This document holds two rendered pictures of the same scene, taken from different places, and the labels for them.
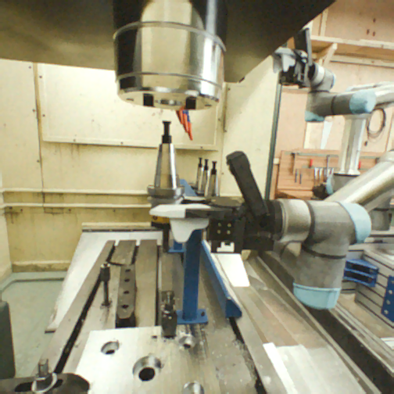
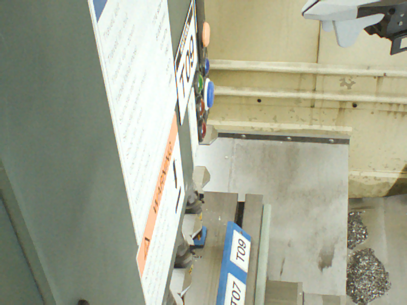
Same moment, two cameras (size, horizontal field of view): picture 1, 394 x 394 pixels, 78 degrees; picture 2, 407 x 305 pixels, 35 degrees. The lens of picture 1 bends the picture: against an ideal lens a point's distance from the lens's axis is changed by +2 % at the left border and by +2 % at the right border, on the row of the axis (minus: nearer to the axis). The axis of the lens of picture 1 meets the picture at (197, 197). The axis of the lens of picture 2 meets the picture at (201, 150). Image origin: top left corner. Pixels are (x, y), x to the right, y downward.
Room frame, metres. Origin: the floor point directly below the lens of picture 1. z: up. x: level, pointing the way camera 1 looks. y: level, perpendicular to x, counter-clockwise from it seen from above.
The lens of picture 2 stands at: (0.17, -0.30, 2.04)
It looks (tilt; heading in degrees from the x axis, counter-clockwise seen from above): 44 degrees down; 20
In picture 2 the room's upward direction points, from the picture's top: 5 degrees counter-clockwise
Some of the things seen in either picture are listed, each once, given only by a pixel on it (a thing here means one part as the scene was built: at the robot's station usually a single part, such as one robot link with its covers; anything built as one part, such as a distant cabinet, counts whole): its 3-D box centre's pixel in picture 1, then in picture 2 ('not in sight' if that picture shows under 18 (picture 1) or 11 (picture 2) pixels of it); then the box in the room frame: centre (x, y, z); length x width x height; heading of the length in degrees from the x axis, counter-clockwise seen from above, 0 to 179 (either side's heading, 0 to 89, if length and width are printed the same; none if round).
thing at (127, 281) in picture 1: (127, 295); not in sight; (0.62, 0.19, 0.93); 0.26 x 0.05 x 0.06; 14
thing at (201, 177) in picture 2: not in sight; (190, 177); (0.91, 0.00, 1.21); 0.07 x 0.05 x 0.01; 99
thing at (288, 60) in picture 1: (284, 60); (346, 24); (0.80, -0.24, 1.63); 0.09 x 0.03 x 0.06; 129
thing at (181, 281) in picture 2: not in sight; (168, 281); (0.70, -0.03, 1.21); 0.07 x 0.05 x 0.01; 99
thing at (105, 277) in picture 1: (105, 284); not in sight; (0.62, 0.25, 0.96); 0.03 x 0.03 x 0.13
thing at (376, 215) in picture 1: (371, 215); not in sight; (1.11, -0.83, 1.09); 0.15 x 0.15 x 0.10
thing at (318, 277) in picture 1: (313, 269); not in sight; (0.43, -0.23, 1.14); 0.11 x 0.08 x 0.11; 7
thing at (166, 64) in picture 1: (170, 59); not in sight; (0.39, 0.05, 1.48); 0.16 x 0.16 x 0.12
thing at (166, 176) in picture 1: (166, 165); not in sight; (0.39, 0.05, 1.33); 0.04 x 0.04 x 0.07
